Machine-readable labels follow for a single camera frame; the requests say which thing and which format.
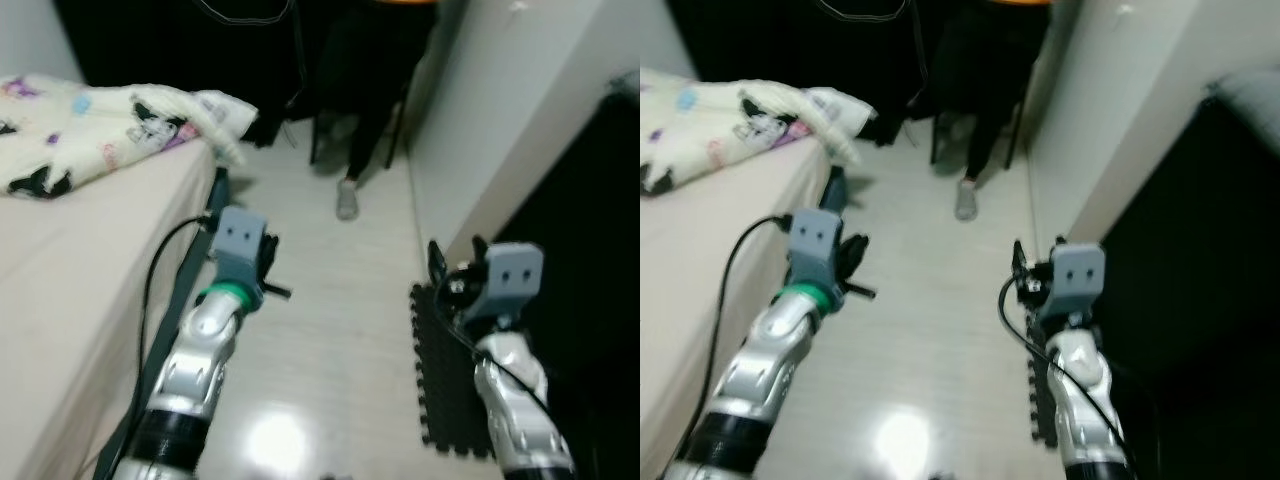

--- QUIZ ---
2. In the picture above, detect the cream cartoon print blanket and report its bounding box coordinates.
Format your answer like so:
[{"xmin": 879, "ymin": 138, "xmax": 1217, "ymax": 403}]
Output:
[
  {"xmin": 640, "ymin": 68, "xmax": 879, "ymax": 197},
  {"xmin": 0, "ymin": 73, "xmax": 259, "ymax": 199}
]

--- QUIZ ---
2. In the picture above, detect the black foam floor mat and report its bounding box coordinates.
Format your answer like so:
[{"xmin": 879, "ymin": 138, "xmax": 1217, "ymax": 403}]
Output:
[
  {"xmin": 408, "ymin": 282, "xmax": 501, "ymax": 461},
  {"xmin": 1026, "ymin": 330, "xmax": 1061, "ymax": 449}
]

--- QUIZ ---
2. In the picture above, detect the black dresser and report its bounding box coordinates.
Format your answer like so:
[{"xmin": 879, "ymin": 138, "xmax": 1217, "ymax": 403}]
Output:
[
  {"xmin": 468, "ymin": 88, "xmax": 641, "ymax": 480},
  {"xmin": 1095, "ymin": 70, "xmax": 1280, "ymax": 480}
]

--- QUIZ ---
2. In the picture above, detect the black stool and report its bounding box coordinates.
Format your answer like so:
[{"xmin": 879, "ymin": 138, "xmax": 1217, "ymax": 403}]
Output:
[
  {"xmin": 928, "ymin": 100, "xmax": 1026, "ymax": 169},
  {"xmin": 308, "ymin": 100, "xmax": 409, "ymax": 169}
]

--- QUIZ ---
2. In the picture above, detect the white wardrobe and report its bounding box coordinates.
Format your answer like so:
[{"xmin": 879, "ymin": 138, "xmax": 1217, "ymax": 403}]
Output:
[
  {"xmin": 405, "ymin": 0, "xmax": 641, "ymax": 269},
  {"xmin": 1022, "ymin": 0, "xmax": 1280, "ymax": 246}
]

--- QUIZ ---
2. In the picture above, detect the bed with beige sheet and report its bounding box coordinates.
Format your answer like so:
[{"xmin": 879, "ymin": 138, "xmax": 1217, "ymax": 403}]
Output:
[
  {"xmin": 0, "ymin": 140, "xmax": 231, "ymax": 480},
  {"xmin": 640, "ymin": 138, "xmax": 849, "ymax": 480}
]

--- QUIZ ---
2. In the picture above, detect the person in orange shirt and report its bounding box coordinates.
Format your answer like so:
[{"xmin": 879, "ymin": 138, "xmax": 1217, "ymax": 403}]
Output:
[
  {"xmin": 318, "ymin": 0, "xmax": 441, "ymax": 186},
  {"xmin": 935, "ymin": 0, "xmax": 1059, "ymax": 186}
]

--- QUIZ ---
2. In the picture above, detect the black cabinet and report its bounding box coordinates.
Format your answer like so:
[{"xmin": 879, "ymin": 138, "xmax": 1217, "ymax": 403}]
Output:
[
  {"xmin": 55, "ymin": 0, "xmax": 331, "ymax": 149},
  {"xmin": 665, "ymin": 0, "xmax": 946, "ymax": 146}
]

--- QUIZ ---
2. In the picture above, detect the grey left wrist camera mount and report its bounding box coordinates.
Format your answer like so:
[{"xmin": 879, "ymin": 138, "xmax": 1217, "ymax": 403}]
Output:
[
  {"xmin": 788, "ymin": 210, "xmax": 843, "ymax": 293},
  {"xmin": 213, "ymin": 207, "xmax": 268, "ymax": 288}
]

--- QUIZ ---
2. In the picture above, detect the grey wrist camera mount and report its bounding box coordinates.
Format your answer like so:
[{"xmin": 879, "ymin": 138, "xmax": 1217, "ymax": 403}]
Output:
[
  {"xmin": 465, "ymin": 243, "xmax": 546, "ymax": 327},
  {"xmin": 213, "ymin": 207, "xmax": 268, "ymax": 288},
  {"xmin": 788, "ymin": 210, "xmax": 843, "ymax": 293},
  {"xmin": 1038, "ymin": 243, "xmax": 1107, "ymax": 323}
]

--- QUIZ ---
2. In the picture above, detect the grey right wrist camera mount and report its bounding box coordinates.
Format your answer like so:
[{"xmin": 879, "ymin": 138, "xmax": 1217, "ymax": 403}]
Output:
[
  {"xmin": 1038, "ymin": 243, "xmax": 1107, "ymax": 323},
  {"xmin": 465, "ymin": 243, "xmax": 546, "ymax": 327}
]

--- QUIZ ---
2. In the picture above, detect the white cable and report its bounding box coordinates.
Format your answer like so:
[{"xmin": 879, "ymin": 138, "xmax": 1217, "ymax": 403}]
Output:
[
  {"xmin": 815, "ymin": 0, "xmax": 913, "ymax": 25},
  {"xmin": 195, "ymin": 0, "xmax": 296, "ymax": 27}
]

